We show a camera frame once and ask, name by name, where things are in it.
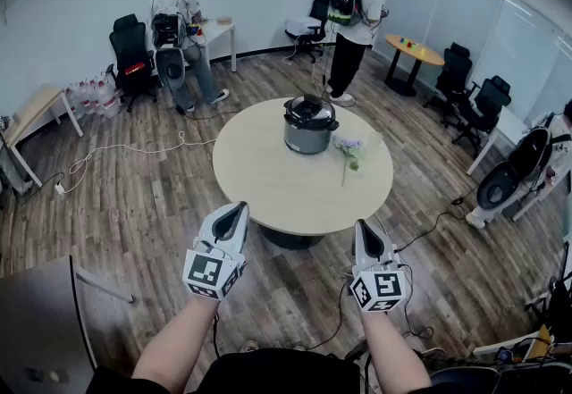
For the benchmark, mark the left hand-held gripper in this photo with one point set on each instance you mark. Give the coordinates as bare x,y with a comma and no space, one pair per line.
210,271

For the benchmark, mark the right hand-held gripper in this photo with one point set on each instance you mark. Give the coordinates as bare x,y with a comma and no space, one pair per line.
380,289

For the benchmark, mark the grey electric pressure cooker pot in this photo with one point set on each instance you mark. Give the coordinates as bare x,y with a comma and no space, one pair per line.
308,137

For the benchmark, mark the person's left forearm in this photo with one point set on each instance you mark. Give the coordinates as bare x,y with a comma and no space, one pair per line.
179,343

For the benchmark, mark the person's right forearm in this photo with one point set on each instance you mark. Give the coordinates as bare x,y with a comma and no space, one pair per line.
393,352

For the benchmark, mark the round beige table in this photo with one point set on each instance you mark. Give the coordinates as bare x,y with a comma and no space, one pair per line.
290,186

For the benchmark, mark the purple artificial flower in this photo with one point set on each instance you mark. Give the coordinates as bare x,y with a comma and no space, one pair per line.
350,151

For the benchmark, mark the grey oval pod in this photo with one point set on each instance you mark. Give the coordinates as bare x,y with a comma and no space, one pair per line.
496,189
170,68

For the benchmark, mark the person's black shirt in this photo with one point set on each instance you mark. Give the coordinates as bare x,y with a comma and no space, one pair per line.
277,374

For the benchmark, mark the white power adapter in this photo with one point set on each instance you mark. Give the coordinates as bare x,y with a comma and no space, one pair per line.
59,189

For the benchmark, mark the pack of water bottles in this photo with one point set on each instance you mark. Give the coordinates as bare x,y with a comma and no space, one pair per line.
96,99

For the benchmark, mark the black office chair red light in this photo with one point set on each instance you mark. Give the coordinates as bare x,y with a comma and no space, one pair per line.
129,57

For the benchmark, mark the white rectangular desk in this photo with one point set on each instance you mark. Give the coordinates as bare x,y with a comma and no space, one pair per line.
219,32

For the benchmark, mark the small round wooden table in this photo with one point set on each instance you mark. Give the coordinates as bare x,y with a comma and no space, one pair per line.
415,53

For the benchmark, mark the row of coloured cups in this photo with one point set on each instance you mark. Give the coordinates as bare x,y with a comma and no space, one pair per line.
409,44

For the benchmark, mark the small wooden box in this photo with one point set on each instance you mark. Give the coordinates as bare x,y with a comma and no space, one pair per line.
224,19

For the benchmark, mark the grey desk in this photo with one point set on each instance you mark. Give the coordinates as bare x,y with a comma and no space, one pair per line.
36,316

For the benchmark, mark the black chair with white cover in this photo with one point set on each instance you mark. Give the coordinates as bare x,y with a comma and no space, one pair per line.
301,28

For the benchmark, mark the beige wooden desk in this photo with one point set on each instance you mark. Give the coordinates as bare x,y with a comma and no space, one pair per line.
31,111

